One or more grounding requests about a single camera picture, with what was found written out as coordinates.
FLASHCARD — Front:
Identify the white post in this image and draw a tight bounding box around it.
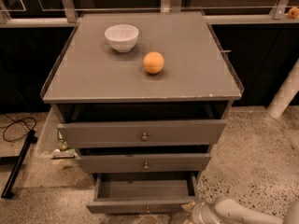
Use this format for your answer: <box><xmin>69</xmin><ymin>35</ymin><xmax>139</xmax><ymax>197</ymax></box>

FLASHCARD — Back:
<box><xmin>266</xmin><ymin>59</ymin><xmax>299</xmax><ymax>119</ymax></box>

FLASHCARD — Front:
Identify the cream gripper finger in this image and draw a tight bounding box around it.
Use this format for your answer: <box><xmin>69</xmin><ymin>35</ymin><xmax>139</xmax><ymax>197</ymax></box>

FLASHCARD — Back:
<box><xmin>181</xmin><ymin>202</ymin><xmax>195</xmax><ymax>213</ymax></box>

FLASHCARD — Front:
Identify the white ceramic bowl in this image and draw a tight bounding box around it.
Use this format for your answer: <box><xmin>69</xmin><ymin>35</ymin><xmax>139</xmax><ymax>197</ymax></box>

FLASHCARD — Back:
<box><xmin>105</xmin><ymin>24</ymin><xmax>139</xmax><ymax>53</ymax></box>

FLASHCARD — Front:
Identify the black floor stand bar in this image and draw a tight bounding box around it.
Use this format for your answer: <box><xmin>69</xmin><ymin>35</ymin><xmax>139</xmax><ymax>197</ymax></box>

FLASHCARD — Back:
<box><xmin>1</xmin><ymin>130</ymin><xmax>37</xmax><ymax>199</ymax></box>

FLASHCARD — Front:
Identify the grey top drawer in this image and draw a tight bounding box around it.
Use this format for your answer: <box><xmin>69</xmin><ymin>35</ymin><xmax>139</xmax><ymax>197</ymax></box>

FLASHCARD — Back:
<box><xmin>58</xmin><ymin>119</ymin><xmax>226</xmax><ymax>148</ymax></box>

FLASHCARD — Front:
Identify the grey bottom drawer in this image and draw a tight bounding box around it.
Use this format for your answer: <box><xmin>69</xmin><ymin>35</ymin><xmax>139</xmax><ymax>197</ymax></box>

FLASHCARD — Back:
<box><xmin>87</xmin><ymin>172</ymin><xmax>198</xmax><ymax>214</ymax></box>

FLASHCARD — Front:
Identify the metal railing frame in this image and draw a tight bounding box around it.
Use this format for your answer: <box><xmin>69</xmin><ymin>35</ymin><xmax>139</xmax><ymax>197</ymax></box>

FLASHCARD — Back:
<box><xmin>0</xmin><ymin>0</ymin><xmax>299</xmax><ymax>28</ymax></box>

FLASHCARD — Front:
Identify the grey drawer cabinet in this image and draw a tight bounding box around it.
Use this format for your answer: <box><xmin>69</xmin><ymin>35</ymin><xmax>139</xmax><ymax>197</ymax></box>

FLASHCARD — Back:
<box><xmin>40</xmin><ymin>11</ymin><xmax>245</xmax><ymax>185</ymax></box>

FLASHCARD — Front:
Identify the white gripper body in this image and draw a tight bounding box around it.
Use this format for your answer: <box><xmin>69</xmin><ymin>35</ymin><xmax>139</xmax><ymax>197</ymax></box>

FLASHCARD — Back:
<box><xmin>191</xmin><ymin>203</ymin><xmax>218</xmax><ymax>224</ymax></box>

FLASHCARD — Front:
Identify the small orange fruit on ledge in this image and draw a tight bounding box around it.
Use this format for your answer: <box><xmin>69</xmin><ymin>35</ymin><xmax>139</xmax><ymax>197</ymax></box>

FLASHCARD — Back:
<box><xmin>288</xmin><ymin>7</ymin><xmax>299</xmax><ymax>19</ymax></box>

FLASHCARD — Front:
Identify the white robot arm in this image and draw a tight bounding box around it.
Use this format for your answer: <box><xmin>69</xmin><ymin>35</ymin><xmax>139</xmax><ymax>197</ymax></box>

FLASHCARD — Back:
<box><xmin>181</xmin><ymin>197</ymin><xmax>299</xmax><ymax>224</ymax></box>

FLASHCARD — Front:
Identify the grey drawer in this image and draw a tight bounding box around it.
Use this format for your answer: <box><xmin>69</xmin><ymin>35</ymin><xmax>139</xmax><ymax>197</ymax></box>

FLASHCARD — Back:
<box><xmin>87</xmin><ymin>172</ymin><xmax>198</xmax><ymax>214</ymax></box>
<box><xmin>58</xmin><ymin>119</ymin><xmax>226</xmax><ymax>148</ymax></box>
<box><xmin>78</xmin><ymin>153</ymin><xmax>211</xmax><ymax>173</ymax></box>

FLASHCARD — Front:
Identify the grey middle drawer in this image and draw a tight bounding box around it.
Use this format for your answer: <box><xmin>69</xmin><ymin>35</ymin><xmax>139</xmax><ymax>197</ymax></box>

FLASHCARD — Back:
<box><xmin>78</xmin><ymin>153</ymin><xmax>211</xmax><ymax>173</ymax></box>

